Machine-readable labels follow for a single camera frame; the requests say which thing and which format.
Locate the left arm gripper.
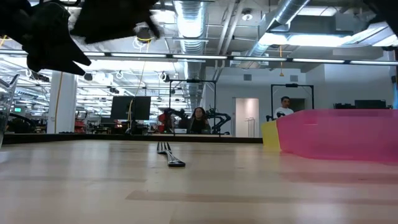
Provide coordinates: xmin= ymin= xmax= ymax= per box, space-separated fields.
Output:
xmin=0 ymin=0 xmax=93 ymax=77

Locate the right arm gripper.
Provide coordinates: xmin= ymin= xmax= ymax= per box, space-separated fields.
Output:
xmin=70 ymin=0 xmax=163 ymax=45

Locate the dark metal fork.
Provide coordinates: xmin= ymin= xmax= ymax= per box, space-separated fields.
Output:
xmin=155 ymin=141 xmax=187 ymax=168

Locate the white building column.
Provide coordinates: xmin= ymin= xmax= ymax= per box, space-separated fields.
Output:
xmin=46 ymin=70 xmax=78 ymax=134

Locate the clear plastic bin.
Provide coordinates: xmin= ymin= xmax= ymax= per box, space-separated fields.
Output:
xmin=0 ymin=73 xmax=21 ymax=147

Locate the black computer monitor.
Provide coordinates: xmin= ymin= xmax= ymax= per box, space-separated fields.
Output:
xmin=354 ymin=99 xmax=387 ymax=110
xmin=110 ymin=95 xmax=152 ymax=121

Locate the round ceiling fixture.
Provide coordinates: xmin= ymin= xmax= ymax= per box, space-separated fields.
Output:
xmin=241 ymin=8 xmax=254 ymax=22

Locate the person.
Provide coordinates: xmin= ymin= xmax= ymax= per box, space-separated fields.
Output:
xmin=269 ymin=96 xmax=295 ymax=121
xmin=187 ymin=106 xmax=212 ymax=134

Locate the ceiling light track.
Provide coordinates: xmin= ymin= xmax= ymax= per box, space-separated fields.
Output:
xmin=0 ymin=49 xmax=398 ymax=67

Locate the white door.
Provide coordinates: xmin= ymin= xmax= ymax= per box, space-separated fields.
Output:
xmin=234 ymin=98 xmax=260 ymax=138

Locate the yellow translucent plastic bin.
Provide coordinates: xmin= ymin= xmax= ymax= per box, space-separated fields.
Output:
xmin=260 ymin=120 xmax=282 ymax=152

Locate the red translucent plastic bin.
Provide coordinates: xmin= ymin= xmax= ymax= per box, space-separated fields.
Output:
xmin=275 ymin=109 xmax=398 ymax=163

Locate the yellow cable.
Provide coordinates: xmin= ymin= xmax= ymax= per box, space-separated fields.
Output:
xmin=53 ymin=72 xmax=65 ymax=134

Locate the ribbed silver ventilation duct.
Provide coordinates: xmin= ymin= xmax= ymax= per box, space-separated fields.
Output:
xmin=172 ymin=0 xmax=208 ymax=54

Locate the black aluminium table frame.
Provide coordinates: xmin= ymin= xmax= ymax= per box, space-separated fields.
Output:
xmin=2 ymin=133 xmax=264 ymax=145

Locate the black background rig frame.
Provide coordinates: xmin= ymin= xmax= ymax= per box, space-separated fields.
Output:
xmin=169 ymin=79 xmax=218 ymax=135
xmin=270 ymin=83 xmax=315 ymax=110

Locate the smooth silver ventilation duct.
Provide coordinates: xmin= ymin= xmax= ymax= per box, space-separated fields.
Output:
xmin=245 ymin=0 xmax=312 ymax=62

